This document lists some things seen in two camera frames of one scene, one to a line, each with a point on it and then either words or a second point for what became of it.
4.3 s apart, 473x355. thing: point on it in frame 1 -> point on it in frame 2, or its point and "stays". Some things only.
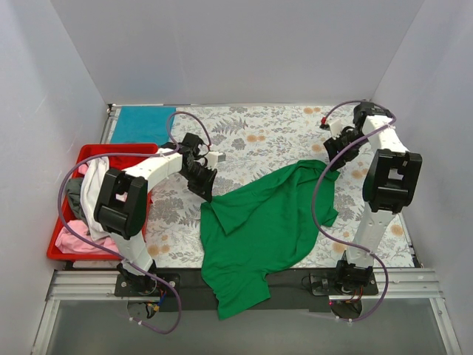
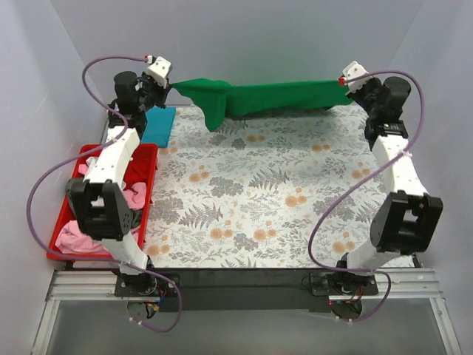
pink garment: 67,242 stays
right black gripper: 335,149 -> 359,92
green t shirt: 268,222 -> 218,100
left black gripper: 202,177 -> 161,92
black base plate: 186,291 stays
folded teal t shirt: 143,124 stays
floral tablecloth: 255,141 stays
